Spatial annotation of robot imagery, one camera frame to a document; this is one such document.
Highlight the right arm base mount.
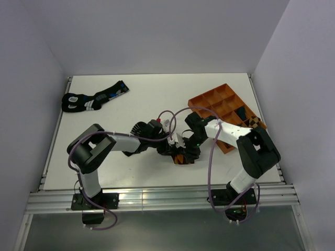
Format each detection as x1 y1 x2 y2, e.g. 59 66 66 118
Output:
211 188 256 206

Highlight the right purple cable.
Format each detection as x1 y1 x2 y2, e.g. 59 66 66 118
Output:
170 107 261 224

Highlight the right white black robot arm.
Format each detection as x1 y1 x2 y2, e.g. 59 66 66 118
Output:
185 112 281 206

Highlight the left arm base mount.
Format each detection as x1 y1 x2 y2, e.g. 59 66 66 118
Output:
71 193 119 211

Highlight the purple cable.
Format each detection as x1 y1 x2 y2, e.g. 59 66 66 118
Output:
68 110 176 231
170 107 261 224

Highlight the orange compartment tray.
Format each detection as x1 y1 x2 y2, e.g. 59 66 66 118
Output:
187 83 267 155

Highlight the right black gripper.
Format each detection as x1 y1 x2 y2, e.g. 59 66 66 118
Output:
178 133 207 163

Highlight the black blue sport sock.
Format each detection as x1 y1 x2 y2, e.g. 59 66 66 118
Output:
61 81 130 113

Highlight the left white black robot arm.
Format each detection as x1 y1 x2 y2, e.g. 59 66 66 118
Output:
66 120 169 209

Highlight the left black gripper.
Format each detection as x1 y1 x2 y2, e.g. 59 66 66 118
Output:
149 131 180 156

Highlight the black white striped sock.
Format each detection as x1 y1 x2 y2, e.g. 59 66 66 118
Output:
123 121 147 157

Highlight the dark teal rolled sock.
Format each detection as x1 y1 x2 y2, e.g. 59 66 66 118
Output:
235 107 247 121

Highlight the aluminium frame rail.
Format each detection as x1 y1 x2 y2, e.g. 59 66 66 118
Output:
14 73 315 250

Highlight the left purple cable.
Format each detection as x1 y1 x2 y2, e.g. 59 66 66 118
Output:
68 110 176 231

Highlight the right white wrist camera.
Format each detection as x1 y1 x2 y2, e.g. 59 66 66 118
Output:
167 133 185 148

